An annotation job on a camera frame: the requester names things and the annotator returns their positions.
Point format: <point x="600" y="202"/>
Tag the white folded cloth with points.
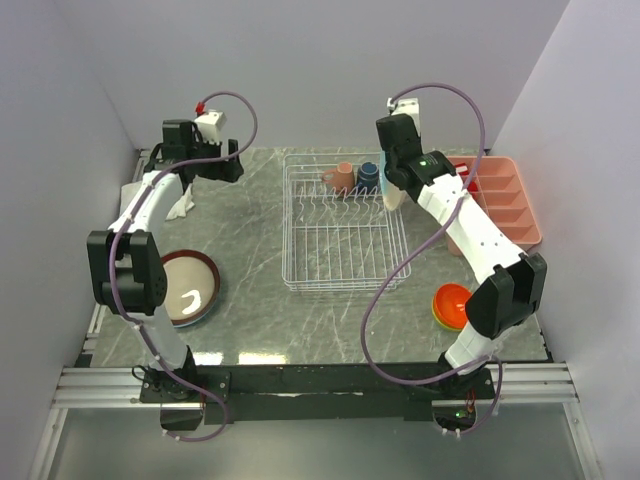
<point x="151" y="202"/>

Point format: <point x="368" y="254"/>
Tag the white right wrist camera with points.
<point x="408" y="106"/>

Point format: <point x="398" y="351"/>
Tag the pink compartment organizer tray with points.
<point x="503" y="198"/>

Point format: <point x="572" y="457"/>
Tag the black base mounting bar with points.
<point x="304" y="392"/>

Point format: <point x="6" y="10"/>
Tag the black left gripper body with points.
<point x="215" y="170"/>

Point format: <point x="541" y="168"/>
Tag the orange plastic bowl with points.
<point x="453" y="291"/>

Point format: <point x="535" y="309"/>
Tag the dark blue mug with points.
<point x="367" y="178"/>

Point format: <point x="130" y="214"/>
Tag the brown rimmed plate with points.
<point x="193" y="286"/>

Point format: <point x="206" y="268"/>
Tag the pink printed mug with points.
<point x="341" y="178"/>

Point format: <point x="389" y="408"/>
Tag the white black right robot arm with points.
<point x="510" y="281"/>

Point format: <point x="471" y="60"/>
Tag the cream and blue plate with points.
<point x="392" y="196"/>

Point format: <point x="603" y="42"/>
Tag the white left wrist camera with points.
<point x="210" y="124"/>

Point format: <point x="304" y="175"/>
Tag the white wire dish rack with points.
<point x="334" y="241"/>

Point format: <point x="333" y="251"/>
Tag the red white cup in tray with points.
<point x="462" y="169"/>

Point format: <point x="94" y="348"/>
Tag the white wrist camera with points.
<point x="210" y="124"/>
<point x="408" y="106"/>

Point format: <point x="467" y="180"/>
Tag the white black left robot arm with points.
<point x="127" y="273"/>

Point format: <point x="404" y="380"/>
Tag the yellow-green plastic bowl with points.
<point x="449" y="314"/>

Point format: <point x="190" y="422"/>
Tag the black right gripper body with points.
<point x="389" y="165"/>

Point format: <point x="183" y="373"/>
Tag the aluminium frame rail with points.
<point x="312" y="350"/>

